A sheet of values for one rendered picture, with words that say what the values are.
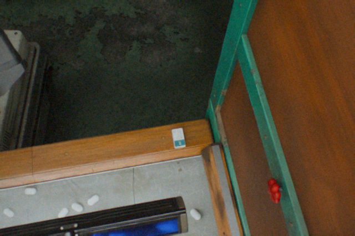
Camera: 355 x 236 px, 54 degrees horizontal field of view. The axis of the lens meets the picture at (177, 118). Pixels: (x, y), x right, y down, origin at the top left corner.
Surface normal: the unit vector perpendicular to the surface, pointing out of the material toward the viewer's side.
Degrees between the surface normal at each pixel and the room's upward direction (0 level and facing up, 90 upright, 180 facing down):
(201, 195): 0
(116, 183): 0
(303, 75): 90
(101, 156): 0
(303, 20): 90
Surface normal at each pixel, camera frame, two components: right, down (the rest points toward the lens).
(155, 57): 0.03, -0.38
